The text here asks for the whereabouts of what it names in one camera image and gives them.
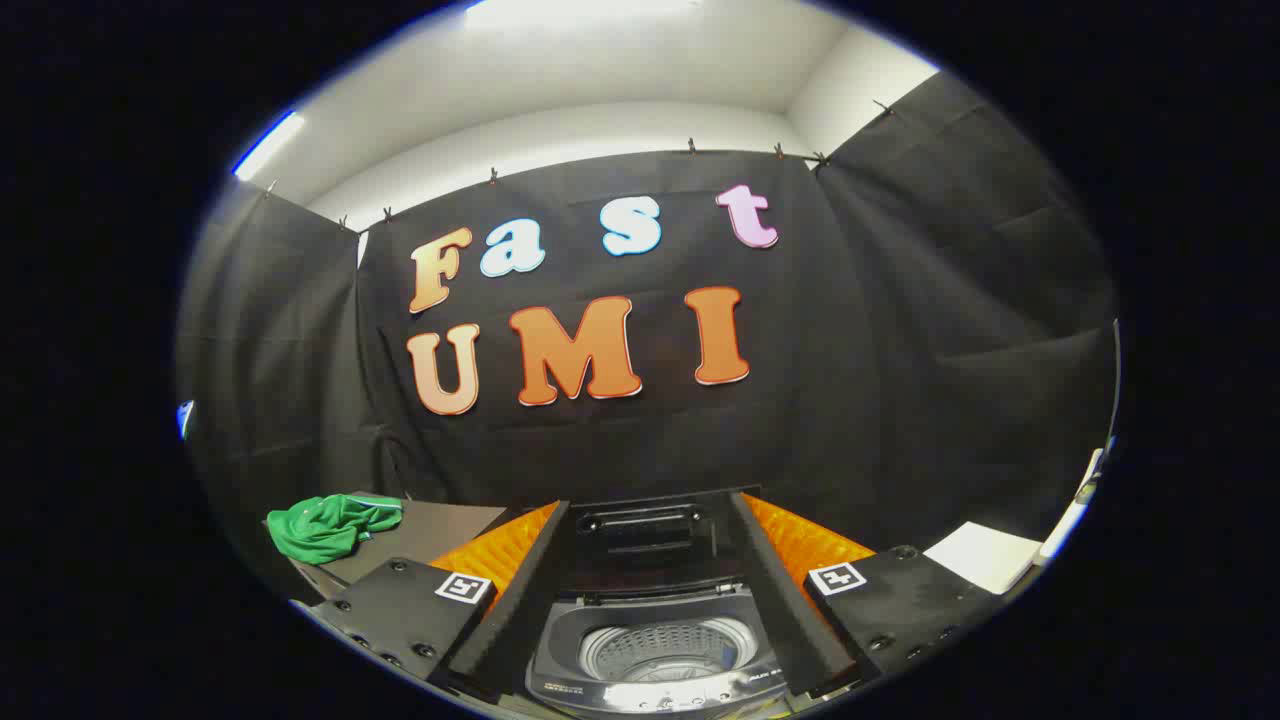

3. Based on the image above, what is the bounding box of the grey side table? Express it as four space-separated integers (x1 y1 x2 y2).
262 490 511 601

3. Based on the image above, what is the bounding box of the green polo shirt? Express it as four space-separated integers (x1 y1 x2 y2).
266 493 404 566

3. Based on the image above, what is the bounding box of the black backdrop cloth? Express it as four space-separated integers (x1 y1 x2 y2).
178 70 1119 601

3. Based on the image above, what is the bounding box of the white flat board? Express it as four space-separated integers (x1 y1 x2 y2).
922 521 1043 596

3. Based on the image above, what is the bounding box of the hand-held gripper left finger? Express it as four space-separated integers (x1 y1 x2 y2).
308 500 571 701

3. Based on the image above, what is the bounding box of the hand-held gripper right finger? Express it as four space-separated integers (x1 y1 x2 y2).
727 490 1003 701

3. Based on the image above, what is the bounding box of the grey washing machine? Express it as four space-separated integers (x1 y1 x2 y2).
525 583 793 717

